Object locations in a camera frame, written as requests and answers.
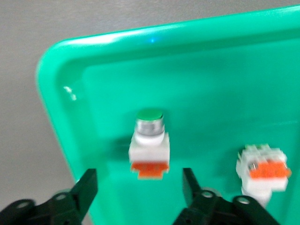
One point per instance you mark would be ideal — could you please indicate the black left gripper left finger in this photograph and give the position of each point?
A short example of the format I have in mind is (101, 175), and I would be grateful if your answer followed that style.
(70, 204)

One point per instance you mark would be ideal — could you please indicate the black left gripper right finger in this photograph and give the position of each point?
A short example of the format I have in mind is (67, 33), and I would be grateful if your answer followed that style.
(211, 211)

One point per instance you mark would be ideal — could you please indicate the green plastic tray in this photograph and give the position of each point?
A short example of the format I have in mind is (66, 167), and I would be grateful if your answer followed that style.
(211, 82)

